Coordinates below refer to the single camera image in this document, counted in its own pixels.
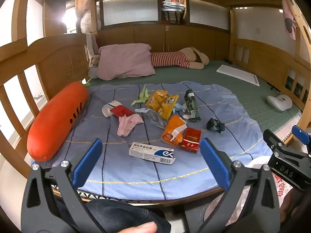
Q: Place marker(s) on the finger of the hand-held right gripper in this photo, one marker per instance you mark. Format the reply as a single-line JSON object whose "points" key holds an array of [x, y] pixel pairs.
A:
{"points": [[300, 132], [274, 143]]}

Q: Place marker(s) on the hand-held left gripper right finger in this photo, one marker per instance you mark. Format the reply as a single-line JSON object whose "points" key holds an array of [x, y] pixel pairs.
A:
{"points": [[211, 160]]}

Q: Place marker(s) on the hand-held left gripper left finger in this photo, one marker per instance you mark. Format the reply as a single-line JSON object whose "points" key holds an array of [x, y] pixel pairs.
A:
{"points": [[87, 160]]}

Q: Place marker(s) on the red cigarette pack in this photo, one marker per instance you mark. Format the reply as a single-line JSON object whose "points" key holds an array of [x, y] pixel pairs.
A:
{"points": [[190, 140]]}

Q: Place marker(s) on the dark green wrapper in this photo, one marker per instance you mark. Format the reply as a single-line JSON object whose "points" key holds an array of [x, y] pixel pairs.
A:
{"points": [[215, 125]]}

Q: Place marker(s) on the white tissue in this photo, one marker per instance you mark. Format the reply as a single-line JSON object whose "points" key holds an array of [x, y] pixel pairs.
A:
{"points": [[185, 116]]}

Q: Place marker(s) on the orange packet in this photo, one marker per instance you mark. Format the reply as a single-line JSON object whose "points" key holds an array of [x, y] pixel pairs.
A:
{"points": [[170, 128]]}

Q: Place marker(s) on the pink wrapper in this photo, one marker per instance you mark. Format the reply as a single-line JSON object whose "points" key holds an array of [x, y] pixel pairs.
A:
{"points": [[126, 125]]}

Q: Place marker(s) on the white paper cup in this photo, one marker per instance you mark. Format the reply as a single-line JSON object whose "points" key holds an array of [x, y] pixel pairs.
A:
{"points": [[107, 109]]}

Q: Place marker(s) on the crushed green bottle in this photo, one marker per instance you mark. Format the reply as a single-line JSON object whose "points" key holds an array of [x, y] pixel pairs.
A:
{"points": [[192, 106]]}

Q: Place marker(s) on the red wrapper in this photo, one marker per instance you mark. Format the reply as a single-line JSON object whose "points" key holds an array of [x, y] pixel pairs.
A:
{"points": [[120, 111]]}

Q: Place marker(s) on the white ointment box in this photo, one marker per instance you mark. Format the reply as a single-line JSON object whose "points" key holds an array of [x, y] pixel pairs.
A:
{"points": [[145, 150]]}

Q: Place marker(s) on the blue face mask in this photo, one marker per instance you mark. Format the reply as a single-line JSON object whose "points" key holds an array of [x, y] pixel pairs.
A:
{"points": [[178, 106]]}

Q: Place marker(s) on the clear plastic wrapper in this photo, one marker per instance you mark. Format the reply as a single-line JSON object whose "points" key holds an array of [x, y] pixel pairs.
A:
{"points": [[153, 119]]}

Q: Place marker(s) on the yellow snack packet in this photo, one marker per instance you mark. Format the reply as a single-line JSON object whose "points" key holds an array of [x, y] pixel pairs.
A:
{"points": [[158, 102]]}

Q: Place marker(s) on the green paper strip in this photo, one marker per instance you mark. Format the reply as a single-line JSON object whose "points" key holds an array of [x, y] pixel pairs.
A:
{"points": [[141, 95]]}

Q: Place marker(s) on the person's left hand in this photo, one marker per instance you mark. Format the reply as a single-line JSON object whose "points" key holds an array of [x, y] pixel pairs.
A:
{"points": [[141, 228]]}

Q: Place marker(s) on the white patterned mattress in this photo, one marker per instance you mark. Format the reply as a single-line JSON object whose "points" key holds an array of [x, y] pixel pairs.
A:
{"points": [[286, 133]]}

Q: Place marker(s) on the dark wooden furniture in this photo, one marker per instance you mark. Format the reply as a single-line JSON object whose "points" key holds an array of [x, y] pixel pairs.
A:
{"points": [[296, 203]]}

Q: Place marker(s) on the blue striped blanket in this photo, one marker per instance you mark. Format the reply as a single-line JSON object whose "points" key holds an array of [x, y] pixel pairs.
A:
{"points": [[121, 170]]}

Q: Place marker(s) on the white massager device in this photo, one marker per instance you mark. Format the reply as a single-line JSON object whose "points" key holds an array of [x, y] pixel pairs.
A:
{"points": [[279, 103]]}

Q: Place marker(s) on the orange carrot plush pillow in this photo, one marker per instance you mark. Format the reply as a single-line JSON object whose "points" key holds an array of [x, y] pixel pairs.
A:
{"points": [[55, 121]]}

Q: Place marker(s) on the person's leg in jeans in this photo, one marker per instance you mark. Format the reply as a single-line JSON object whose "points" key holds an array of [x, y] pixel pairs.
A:
{"points": [[116, 213]]}

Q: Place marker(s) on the green mattress mat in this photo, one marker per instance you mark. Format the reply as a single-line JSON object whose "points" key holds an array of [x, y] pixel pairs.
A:
{"points": [[230, 87]]}

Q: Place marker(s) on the white flat board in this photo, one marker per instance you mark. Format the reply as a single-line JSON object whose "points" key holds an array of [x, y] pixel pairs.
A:
{"points": [[238, 75]]}

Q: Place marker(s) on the pink pillow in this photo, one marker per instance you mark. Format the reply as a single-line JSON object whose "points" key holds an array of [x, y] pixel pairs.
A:
{"points": [[124, 60]]}

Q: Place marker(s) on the striped plush toy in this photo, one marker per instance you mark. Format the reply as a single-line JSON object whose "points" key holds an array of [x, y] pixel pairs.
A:
{"points": [[170, 58]]}

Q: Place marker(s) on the pink hanging cloth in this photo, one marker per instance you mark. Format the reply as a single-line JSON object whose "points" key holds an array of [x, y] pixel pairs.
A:
{"points": [[289, 21]]}

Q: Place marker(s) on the white bundle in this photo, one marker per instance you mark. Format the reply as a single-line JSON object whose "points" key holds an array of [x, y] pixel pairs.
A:
{"points": [[87, 21]]}

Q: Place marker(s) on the frosted glass panel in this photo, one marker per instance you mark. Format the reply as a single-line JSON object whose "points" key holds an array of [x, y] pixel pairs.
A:
{"points": [[131, 12], [209, 14]]}

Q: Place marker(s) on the stacked bags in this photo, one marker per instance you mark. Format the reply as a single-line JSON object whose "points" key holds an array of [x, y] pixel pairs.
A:
{"points": [[172, 9]]}

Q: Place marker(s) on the wooden bed frame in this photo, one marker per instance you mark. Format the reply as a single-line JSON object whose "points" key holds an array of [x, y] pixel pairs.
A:
{"points": [[60, 58]]}

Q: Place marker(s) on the wooden wall cabinets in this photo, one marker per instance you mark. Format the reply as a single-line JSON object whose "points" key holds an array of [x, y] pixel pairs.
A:
{"points": [[145, 36]]}

